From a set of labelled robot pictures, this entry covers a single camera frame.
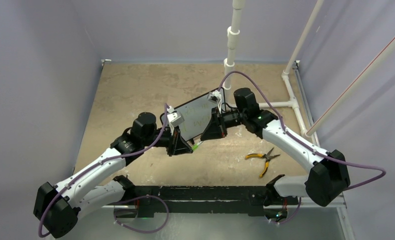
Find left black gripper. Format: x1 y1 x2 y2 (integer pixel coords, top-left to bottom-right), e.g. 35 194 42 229
142 122 193 156

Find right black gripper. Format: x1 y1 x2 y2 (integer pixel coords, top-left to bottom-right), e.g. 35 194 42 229
200 107 246 142

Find green marker cap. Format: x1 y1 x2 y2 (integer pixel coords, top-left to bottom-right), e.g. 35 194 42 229
191 144 199 151

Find small black-framed whiteboard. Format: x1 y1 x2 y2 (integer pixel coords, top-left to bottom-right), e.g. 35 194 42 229
174 88 217 141

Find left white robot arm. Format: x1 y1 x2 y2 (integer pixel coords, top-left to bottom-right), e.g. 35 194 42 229
33 109 193 239

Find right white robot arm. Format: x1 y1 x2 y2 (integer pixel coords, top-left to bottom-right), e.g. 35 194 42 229
200 87 350 207

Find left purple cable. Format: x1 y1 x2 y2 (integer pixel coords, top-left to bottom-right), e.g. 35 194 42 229
37 103 172 239

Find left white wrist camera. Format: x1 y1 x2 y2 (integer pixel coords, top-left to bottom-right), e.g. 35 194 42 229
166 105 185 128

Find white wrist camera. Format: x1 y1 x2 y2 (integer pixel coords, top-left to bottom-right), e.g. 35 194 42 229
207 90 223 113
166 105 185 128

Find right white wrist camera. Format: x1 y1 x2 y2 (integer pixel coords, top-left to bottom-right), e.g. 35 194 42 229
207 90 223 113

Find yellow-handled pliers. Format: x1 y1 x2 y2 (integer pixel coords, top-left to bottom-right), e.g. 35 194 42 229
244 148 281 179

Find white PVC pipe frame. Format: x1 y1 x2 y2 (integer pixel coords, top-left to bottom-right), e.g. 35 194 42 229
220 0 395 142

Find purple cable loop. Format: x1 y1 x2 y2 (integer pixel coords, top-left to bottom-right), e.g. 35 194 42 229
113 192 171 234

